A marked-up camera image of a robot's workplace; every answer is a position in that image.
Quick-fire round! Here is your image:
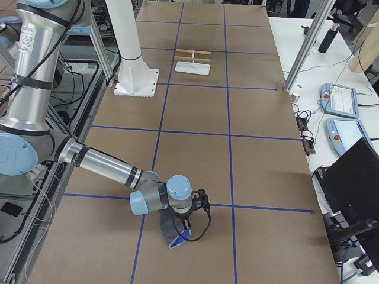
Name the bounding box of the teach pendant tablet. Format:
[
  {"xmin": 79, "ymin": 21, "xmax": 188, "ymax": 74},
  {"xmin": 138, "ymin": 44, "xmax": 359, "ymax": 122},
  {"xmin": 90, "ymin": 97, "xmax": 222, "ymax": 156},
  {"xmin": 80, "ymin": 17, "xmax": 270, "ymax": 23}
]
[
  {"xmin": 326, "ymin": 118, "xmax": 372, "ymax": 156},
  {"xmin": 320, "ymin": 83, "xmax": 359, "ymax": 118}
]

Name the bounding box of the upper teach pendant tablet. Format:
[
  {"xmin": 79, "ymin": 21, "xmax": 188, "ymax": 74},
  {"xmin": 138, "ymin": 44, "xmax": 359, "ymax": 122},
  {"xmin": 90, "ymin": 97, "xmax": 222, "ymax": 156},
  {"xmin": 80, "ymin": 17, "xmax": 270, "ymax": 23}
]
[{"xmin": 320, "ymin": 83, "xmax": 359, "ymax": 118}]

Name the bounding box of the lower teach pendant tablet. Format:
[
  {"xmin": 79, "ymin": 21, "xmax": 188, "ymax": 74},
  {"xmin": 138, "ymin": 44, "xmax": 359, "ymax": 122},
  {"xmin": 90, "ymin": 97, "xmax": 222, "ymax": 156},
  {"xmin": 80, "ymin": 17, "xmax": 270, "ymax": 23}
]
[{"xmin": 326, "ymin": 118, "xmax": 372, "ymax": 156}]

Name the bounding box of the aluminium frame post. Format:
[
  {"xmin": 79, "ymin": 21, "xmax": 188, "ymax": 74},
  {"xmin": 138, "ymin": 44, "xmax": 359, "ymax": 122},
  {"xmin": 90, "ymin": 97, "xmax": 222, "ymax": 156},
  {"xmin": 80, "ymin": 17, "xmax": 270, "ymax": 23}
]
[{"xmin": 283, "ymin": 0, "xmax": 336, "ymax": 93}]

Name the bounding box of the white towel rack base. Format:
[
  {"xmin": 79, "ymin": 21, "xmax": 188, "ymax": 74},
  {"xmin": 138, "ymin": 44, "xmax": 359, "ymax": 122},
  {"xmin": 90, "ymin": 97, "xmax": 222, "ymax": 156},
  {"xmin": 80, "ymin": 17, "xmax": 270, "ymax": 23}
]
[{"xmin": 175, "ymin": 61, "xmax": 211, "ymax": 76}]

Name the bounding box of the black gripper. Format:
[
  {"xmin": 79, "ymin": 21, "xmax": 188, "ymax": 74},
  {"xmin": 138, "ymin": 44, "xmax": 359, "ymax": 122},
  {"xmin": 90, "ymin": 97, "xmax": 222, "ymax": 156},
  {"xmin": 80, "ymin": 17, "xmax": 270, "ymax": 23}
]
[{"xmin": 191, "ymin": 189, "xmax": 210, "ymax": 211}]

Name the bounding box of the grey and blue towel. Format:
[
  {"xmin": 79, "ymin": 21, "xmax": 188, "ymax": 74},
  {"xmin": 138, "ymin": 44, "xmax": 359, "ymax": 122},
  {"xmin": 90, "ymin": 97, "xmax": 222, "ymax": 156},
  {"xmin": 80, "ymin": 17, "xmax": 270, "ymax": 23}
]
[{"xmin": 160, "ymin": 209, "xmax": 192, "ymax": 249}]

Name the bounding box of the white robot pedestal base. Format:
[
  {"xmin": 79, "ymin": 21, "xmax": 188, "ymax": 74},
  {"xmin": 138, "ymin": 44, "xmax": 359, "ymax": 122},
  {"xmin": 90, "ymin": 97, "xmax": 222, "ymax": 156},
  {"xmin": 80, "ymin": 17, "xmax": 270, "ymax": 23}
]
[{"xmin": 106, "ymin": 0, "xmax": 159, "ymax": 98}]

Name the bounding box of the black water bottle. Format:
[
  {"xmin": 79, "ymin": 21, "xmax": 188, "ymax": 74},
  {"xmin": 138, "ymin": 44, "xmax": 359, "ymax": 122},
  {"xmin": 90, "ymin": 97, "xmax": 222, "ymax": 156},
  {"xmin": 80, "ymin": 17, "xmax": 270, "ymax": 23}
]
[{"xmin": 318, "ymin": 23, "xmax": 340, "ymax": 53}]

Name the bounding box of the wooden rack rod far side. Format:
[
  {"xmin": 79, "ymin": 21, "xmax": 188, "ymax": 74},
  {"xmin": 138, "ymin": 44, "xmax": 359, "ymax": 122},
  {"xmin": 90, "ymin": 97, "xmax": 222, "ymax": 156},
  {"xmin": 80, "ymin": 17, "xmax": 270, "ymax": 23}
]
[{"xmin": 176, "ymin": 49, "xmax": 212, "ymax": 55}]

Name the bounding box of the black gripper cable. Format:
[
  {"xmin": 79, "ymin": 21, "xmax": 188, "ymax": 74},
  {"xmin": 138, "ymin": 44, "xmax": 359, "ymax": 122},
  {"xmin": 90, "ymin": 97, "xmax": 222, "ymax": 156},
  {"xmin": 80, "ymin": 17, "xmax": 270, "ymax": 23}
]
[{"xmin": 184, "ymin": 205, "xmax": 211, "ymax": 242}]

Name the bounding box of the black laptop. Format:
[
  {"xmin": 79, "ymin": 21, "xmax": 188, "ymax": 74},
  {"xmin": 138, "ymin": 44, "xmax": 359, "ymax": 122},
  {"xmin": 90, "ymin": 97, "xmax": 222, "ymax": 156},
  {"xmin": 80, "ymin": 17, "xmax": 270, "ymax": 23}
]
[{"xmin": 313, "ymin": 137, "xmax": 379, "ymax": 225}]

